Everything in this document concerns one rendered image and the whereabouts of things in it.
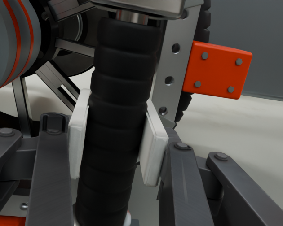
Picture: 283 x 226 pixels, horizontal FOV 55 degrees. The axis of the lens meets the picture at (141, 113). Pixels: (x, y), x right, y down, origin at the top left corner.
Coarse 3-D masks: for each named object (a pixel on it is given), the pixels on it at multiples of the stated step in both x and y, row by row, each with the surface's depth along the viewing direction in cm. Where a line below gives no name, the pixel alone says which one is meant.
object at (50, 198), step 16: (48, 128) 12; (64, 128) 12; (48, 144) 11; (64, 144) 11; (48, 160) 10; (64, 160) 10; (32, 176) 9; (48, 176) 9; (64, 176) 9; (32, 192) 8; (48, 192) 8; (64, 192) 8; (32, 208) 7; (48, 208) 8; (64, 208) 8; (32, 224) 7; (48, 224) 7; (64, 224) 7
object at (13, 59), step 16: (0, 0) 25; (16, 0) 30; (0, 16) 24; (16, 16) 28; (32, 16) 34; (0, 32) 24; (16, 32) 27; (32, 32) 33; (0, 48) 25; (16, 48) 27; (32, 48) 33; (0, 64) 25; (16, 64) 29; (32, 64) 38; (0, 80) 26
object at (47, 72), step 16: (32, 0) 46; (48, 0) 42; (64, 0) 42; (48, 16) 43; (64, 16) 43; (48, 32) 48; (48, 48) 45; (64, 48) 45; (80, 48) 45; (48, 64) 45; (16, 80) 46; (48, 80) 46; (64, 80) 47; (16, 96) 47; (64, 96) 47; (0, 112) 68; (16, 128) 63; (32, 128) 50
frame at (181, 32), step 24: (192, 0) 34; (168, 24) 35; (192, 24) 36; (168, 48) 36; (168, 72) 37; (168, 96) 38; (168, 120) 39; (24, 192) 42; (72, 192) 42; (24, 216) 42
